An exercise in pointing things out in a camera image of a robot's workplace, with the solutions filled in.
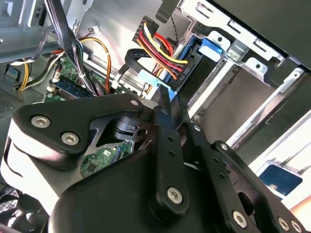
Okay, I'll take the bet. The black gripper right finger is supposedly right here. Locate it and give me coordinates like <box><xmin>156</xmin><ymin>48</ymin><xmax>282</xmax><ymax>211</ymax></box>
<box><xmin>173</xmin><ymin>96</ymin><xmax>307</xmax><ymax>233</ymax></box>

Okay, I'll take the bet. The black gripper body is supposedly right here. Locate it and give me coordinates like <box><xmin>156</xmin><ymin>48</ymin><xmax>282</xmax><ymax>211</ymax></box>
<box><xmin>48</xmin><ymin>149</ymin><xmax>231</xmax><ymax>233</ymax></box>

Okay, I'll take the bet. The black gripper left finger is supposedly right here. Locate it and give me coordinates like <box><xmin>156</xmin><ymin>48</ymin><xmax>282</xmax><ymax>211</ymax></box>
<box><xmin>0</xmin><ymin>83</ymin><xmax>190</xmax><ymax>223</ymax></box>

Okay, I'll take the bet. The black data wire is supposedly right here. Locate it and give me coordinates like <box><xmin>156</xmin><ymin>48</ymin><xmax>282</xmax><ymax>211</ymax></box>
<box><xmin>114</xmin><ymin>48</ymin><xmax>179</xmax><ymax>100</ymax></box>

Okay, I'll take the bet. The red yellow power wire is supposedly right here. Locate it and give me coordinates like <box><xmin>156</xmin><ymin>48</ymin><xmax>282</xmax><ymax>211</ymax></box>
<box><xmin>132</xmin><ymin>16</ymin><xmax>190</xmax><ymax>92</ymax></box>

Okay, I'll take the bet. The hard disk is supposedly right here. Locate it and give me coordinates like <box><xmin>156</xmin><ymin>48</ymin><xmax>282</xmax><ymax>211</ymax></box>
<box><xmin>159</xmin><ymin>33</ymin><xmax>225</xmax><ymax>102</ymax></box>

